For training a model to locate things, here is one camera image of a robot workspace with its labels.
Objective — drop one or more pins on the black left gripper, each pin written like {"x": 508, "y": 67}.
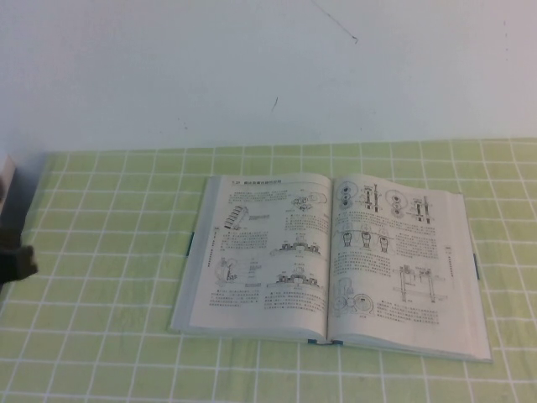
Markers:
{"x": 19, "y": 264}

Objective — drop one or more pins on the book with diagrams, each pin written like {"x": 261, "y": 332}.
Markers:
{"x": 293, "y": 260}

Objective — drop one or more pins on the green checked tablecloth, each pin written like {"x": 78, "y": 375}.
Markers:
{"x": 105, "y": 302}

